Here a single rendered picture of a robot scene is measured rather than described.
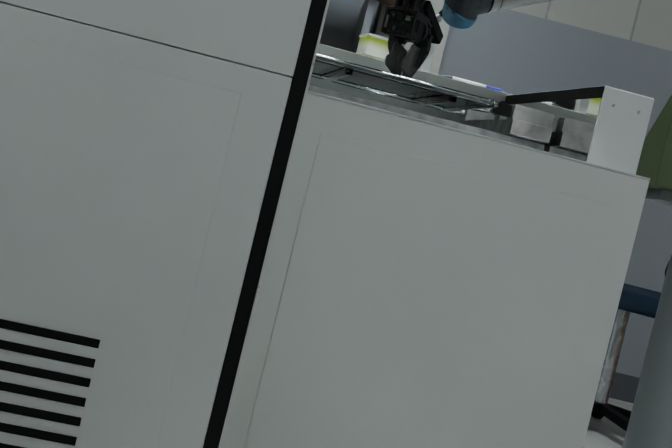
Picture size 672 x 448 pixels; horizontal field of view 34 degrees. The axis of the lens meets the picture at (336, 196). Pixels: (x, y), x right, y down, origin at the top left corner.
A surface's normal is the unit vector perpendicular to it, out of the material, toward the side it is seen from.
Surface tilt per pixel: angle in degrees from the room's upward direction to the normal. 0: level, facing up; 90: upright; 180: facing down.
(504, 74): 90
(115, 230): 90
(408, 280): 90
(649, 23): 90
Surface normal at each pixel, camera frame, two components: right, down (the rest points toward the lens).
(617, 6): 0.05, 0.04
